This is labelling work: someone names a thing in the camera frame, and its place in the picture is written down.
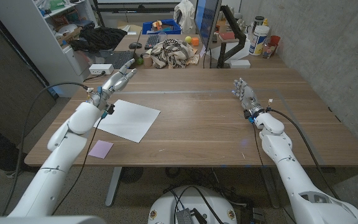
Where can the clear glass jar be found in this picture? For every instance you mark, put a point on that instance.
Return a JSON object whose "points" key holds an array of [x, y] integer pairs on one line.
{"points": [[268, 50]]}

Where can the black keyboard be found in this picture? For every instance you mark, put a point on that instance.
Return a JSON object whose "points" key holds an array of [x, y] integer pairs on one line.
{"points": [[152, 41]]}

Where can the white paper sheet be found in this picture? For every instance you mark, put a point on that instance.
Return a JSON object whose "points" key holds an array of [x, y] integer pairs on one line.
{"points": [[129, 119]]}

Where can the white power strip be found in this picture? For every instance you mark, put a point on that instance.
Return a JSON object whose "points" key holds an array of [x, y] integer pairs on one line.
{"points": [[100, 69]]}

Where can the black laptop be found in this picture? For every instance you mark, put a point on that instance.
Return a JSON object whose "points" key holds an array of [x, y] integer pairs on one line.
{"points": [[121, 59]]}

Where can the purple sticky note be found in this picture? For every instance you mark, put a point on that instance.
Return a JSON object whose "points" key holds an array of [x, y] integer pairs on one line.
{"points": [[100, 149]]}

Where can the blue plastic bin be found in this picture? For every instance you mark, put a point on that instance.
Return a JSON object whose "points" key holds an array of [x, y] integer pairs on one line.
{"points": [[172, 31]]}

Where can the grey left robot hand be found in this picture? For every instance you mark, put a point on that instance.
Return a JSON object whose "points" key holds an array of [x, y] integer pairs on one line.
{"points": [[112, 84]]}

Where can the grey table leg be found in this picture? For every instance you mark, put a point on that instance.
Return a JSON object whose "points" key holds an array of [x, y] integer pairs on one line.
{"points": [[113, 186], [269, 186]]}

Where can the black round fan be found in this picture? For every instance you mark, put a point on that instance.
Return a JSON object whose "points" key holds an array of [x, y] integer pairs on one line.
{"points": [[131, 175]]}

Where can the red book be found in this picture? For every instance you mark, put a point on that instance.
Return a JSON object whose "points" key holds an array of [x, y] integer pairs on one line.
{"points": [[227, 36]]}

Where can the computer monitor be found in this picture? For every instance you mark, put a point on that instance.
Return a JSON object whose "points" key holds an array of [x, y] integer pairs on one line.
{"points": [[206, 21]]}

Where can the small white box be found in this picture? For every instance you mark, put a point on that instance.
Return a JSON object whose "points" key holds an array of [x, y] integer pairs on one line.
{"points": [[240, 63]]}

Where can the black computer mouse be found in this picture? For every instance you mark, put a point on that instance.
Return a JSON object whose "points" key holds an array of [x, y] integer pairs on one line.
{"points": [[135, 45]]}

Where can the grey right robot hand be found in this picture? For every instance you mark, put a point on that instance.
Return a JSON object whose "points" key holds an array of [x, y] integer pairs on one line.
{"points": [[249, 96]]}

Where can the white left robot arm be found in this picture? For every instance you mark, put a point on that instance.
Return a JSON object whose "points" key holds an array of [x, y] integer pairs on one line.
{"points": [[64, 146]]}

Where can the small green ball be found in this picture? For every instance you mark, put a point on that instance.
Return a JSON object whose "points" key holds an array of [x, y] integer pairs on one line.
{"points": [[140, 61]]}

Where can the white plastic bag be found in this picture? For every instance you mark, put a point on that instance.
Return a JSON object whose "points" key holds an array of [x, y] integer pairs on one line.
{"points": [[185, 15]]}

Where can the black clothing pile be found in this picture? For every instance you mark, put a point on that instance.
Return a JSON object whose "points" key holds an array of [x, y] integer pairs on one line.
{"points": [[101, 38]]}

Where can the orange cube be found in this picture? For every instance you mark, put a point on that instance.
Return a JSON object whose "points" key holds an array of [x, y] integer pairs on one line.
{"points": [[195, 41]]}

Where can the red cup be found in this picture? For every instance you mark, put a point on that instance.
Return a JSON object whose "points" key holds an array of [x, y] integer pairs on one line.
{"points": [[275, 40]]}

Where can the black-lidded tumbler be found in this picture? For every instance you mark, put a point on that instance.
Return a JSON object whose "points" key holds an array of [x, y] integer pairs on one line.
{"points": [[258, 21]]}

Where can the white wipes canister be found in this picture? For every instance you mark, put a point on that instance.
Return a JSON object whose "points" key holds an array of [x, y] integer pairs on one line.
{"points": [[258, 40]]}

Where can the striped beige cloth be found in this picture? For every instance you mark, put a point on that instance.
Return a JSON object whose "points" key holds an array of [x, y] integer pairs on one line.
{"points": [[171, 54]]}

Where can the white shelf unit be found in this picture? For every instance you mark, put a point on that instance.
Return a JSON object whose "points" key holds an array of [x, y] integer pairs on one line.
{"points": [[36, 46]]}

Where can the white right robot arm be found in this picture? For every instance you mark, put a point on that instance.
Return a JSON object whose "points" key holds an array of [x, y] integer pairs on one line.
{"points": [[291, 168]]}

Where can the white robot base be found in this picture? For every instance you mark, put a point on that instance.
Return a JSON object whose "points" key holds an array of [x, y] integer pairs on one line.
{"points": [[194, 208]]}

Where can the yellow-green ball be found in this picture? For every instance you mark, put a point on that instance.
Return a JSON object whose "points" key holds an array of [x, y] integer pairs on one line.
{"points": [[188, 40]]}

